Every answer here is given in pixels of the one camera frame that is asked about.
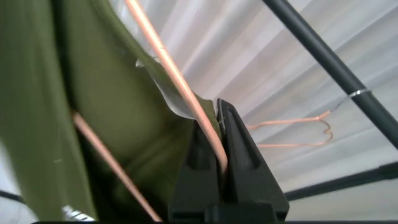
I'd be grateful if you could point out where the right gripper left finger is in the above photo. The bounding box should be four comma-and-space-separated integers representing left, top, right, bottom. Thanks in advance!
167, 119, 223, 222

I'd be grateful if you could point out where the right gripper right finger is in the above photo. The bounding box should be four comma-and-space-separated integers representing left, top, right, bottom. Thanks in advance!
216, 98, 290, 222

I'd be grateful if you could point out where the pink clothes hanger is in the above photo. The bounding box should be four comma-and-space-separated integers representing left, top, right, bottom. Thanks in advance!
247, 88, 373, 149
71, 0, 229, 222

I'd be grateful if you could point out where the green long-sleeved shirt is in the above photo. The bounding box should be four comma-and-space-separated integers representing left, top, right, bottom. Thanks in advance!
0, 0, 223, 222

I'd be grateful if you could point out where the black clothes rack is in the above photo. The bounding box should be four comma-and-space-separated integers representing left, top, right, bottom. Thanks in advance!
262, 0, 398, 202

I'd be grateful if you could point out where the white curtain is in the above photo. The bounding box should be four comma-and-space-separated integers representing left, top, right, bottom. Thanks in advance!
108, 0, 398, 194

